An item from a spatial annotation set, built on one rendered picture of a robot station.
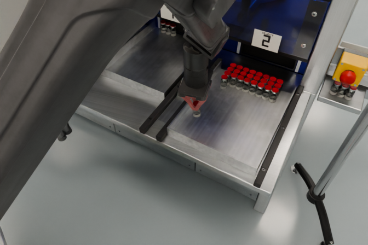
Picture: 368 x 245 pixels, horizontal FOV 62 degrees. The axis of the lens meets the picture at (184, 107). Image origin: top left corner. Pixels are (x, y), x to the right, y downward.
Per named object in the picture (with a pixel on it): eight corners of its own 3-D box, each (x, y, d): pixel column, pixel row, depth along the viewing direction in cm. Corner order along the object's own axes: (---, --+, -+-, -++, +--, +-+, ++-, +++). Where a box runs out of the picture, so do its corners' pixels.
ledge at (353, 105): (326, 75, 106) (327, 71, 105) (365, 88, 102) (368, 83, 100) (316, 100, 98) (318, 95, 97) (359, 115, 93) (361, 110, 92)
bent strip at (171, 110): (182, 91, 98) (182, 77, 94) (190, 94, 97) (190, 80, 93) (157, 119, 90) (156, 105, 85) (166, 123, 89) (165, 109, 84)
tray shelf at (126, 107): (145, 27, 127) (144, 23, 126) (315, 83, 103) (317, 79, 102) (61, 98, 98) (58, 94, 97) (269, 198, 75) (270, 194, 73)
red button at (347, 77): (339, 76, 89) (344, 65, 86) (354, 80, 87) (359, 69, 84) (336, 83, 86) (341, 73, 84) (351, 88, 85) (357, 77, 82)
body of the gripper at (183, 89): (213, 74, 78) (214, 51, 73) (203, 103, 72) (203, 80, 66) (189, 70, 80) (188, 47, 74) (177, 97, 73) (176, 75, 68)
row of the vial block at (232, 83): (224, 80, 101) (225, 69, 98) (276, 99, 95) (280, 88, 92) (221, 83, 100) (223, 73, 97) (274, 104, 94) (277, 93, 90)
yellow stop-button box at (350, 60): (335, 66, 94) (344, 47, 89) (360, 74, 92) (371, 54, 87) (331, 80, 90) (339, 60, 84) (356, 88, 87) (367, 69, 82)
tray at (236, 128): (219, 68, 106) (220, 60, 103) (293, 95, 97) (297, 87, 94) (167, 135, 86) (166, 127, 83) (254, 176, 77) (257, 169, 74)
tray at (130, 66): (155, 27, 124) (154, 19, 121) (212, 45, 115) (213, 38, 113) (99, 74, 104) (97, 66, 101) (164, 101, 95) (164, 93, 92)
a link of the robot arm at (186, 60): (177, 44, 66) (200, 53, 63) (195, 28, 69) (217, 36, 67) (179, 68, 71) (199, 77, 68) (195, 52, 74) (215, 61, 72)
